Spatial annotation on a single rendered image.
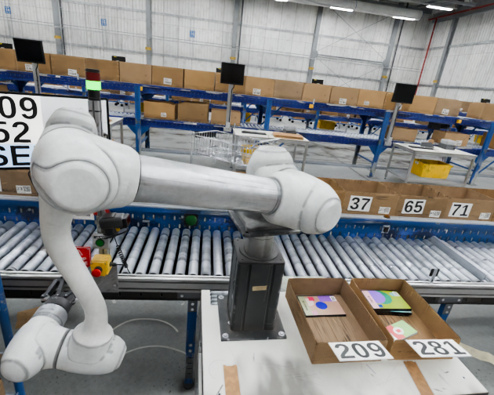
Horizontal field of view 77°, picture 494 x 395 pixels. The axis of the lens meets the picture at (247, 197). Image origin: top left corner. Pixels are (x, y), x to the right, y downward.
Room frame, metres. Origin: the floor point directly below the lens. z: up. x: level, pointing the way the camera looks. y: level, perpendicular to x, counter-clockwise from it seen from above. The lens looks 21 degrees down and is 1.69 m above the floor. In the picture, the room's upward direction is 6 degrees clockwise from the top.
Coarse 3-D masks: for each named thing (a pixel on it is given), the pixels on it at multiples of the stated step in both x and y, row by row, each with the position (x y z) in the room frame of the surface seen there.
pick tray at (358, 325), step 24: (288, 288) 1.20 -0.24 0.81; (312, 288) 1.25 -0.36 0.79; (336, 288) 1.27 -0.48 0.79; (360, 312) 1.10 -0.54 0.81; (312, 336) 0.89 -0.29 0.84; (336, 336) 0.99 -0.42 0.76; (360, 336) 1.01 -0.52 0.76; (384, 336) 0.93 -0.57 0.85; (312, 360) 0.86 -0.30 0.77; (336, 360) 0.87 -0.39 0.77
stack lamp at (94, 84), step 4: (88, 72) 1.21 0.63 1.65; (88, 76) 1.21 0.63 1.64; (92, 76) 1.21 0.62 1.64; (96, 76) 1.22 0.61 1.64; (88, 80) 1.21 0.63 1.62; (92, 80) 1.21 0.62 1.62; (96, 80) 1.22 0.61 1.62; (88, 84) 1.21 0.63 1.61; (92, 84) 1.21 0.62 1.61; (96, 84) 1.22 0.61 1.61; (88, 88) 1.21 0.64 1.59; (92, 88) 1.21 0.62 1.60; (96, 88) 1.22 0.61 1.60; (100, 88) 1.24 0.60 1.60
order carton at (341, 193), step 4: (324, 180) 2.29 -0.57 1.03; (328, 180) 2.29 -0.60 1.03; (332, 180) 2.26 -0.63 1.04; (328, 184) 2.29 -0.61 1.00; (332, 184) 2.24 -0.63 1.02; (336, 184) 2.18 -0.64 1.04; (332, 188) 2.23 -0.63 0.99; (336, 188) 2.17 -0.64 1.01; (340, 188) 2.10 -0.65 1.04; (336, 192) 2.00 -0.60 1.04; (340, 192) 2.01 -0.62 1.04; (344, 192) 2.01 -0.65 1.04; (340, 196) 2.01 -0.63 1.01; (344, 196) 2.01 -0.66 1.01; (340, 200) 2.01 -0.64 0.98
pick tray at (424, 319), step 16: (352, 288) 1.25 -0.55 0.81; (368, 288) 1.30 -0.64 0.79; (384, 288) 1.31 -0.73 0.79; (400, 288) 1.32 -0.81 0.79; (368, 304) 1.11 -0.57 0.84; (416, 304) 1.20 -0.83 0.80; (384, 320) 1.12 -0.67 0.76; (400, 320) 1.13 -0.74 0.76; (416, 320) 1.15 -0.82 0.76; (432, 320) 1.10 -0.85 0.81; (416, 336) 1.04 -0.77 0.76; (432, 336) 1.05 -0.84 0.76; (448, 336) 1.01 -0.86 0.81; (400, 352) 0.92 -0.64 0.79
